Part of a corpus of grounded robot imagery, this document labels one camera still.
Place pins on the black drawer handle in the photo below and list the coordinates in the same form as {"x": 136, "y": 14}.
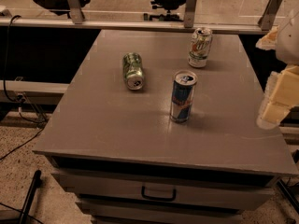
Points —
{"x": 158, "y": 198}

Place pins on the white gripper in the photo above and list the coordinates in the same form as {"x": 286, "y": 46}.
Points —
{"x": 289, "y": 40}

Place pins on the metal rail frame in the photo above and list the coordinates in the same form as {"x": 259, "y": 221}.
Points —
{"x": 223, "y": 14}

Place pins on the black floor bar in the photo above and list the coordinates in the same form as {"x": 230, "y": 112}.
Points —
{"x": 35, "y": 184}

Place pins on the blue silver redbull can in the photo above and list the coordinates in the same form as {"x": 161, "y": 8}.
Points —
{"x": 184, "y": 83}

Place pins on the white 7up can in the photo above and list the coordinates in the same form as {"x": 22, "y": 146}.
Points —
{"x": 200, "y": 47}

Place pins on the grey drawer cabinet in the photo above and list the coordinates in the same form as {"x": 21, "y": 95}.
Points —
{"x": 106, "y": 142}

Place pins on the green can lying down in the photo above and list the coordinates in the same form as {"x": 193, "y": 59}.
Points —
{"x": 133, "y": 74}

